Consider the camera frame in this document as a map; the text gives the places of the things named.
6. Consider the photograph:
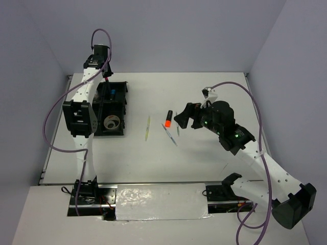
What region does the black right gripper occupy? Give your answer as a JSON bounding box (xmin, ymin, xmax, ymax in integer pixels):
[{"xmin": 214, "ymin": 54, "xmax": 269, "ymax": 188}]
[{"xmin": 174, "ymin": 101, "xmax": 222, "ymax": 135}]

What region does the pink cap black highlighter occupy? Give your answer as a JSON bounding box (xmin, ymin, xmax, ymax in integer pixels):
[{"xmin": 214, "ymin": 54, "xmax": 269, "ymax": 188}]
[{"xmin": 105, "ymin": 77, "xmax": 110, "ymax": 90}]

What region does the blue cap black highlighter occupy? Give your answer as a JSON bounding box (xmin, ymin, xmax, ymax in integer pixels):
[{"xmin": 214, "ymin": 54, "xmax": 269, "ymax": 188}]
[{"xmin": 110, "ymin": 89, "xmax": 116, "ymax": 101}]

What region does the large brown tape roll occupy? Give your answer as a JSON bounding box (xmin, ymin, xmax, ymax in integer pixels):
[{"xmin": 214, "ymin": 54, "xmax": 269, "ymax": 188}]
[{"xmin": 103, "ymin": 115, "xmax": 121, "ymax": 130}]

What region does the small clear tape roll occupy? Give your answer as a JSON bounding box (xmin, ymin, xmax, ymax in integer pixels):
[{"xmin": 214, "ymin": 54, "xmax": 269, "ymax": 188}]
[{"xmin": 107, "ymin": 121, "xmax": 116, "ymax": 129}]

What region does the clear jar of paper clips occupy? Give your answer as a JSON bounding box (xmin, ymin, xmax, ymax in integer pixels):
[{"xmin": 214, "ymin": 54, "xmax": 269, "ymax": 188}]
[{"xmin": 93, "ymin": 91, "xmax": 100, "ymax": 101}]

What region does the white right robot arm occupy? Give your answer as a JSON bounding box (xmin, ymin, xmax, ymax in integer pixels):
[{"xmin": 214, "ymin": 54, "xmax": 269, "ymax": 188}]
[{"xmin": 174, "ymin": 101, "xmax": 317, "ymax": 229}]

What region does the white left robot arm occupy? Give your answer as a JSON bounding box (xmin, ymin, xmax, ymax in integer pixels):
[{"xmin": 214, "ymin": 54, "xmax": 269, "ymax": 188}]
[{"xmin": 62, "ymin": 44, "xmax": 112, "ymax": 204}]

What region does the green thin pen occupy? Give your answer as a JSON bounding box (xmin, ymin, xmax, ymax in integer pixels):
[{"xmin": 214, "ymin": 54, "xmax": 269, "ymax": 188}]
[{"xmin": 175, "ymin": 111, "xmax": 180, "ymax": 137}]

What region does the orange cap black highlighter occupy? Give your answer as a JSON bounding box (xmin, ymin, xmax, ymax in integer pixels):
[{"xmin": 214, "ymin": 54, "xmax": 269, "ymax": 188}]
[{"xmin": 165, "ymin": 110, "xmax": 173, "ymax": 128}]

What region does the blue thin pen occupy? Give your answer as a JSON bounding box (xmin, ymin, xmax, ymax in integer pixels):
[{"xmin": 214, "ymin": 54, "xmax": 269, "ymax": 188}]
[{"xmin": 161, "ymin": 124, "xmax": 178, "ymax": 146}]

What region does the yellow thin pen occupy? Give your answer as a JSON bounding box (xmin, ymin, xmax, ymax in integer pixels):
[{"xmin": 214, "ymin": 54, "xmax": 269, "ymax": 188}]
[{"xmin": 145, "ymin": 116, "xmax": 151, "ymax": 141}]

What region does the black four-compartment organizer tray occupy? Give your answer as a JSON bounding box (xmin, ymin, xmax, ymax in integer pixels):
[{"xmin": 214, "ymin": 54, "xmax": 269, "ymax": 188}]
[{"xmin": 74, "ymin": 81, "xmax": 129, "ymax": 137}]

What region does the silver foil covered panel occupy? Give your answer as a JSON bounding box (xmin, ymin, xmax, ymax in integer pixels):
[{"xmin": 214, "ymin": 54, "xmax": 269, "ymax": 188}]
[{"xmin": 115, "ymin": 183, "xmax": 211, "ymax": 221}]

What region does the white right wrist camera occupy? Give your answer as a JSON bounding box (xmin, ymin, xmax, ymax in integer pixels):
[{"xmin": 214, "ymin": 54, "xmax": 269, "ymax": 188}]
[{"xmin": 201, "ymin": 87, "xmax": 218, "ymax": 108}]

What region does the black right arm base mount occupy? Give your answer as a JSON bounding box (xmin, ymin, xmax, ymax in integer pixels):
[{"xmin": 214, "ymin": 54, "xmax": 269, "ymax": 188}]
[{"xmin": 202, "ymin": 184, "xmax": 252, "ymax": 205}]

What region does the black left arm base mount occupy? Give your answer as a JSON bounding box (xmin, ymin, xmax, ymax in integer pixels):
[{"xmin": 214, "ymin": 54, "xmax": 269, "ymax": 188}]
[{"xmin": 78, "ymin": 181, "xmax": 116, "ymax": 205}]

